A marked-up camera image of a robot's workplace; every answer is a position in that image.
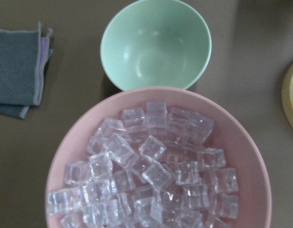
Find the pink bowl with ice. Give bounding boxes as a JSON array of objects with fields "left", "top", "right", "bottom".
[{"left": 45, "top": 86, "right": 272, "bottom": 228}]

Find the green bowl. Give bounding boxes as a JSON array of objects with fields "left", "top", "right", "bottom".
[{"left": 100, "top": 0, "right": 212, "bottom": 91}]

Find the grey folded cloth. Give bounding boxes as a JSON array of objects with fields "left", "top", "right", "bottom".
[{"left": 0, "top": 24, "right": 53, "bottom": 119}]

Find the wooden glass stand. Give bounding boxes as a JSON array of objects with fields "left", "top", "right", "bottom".
[{"left": 281, "top": 63, "right": 293, "bottom": 128}]

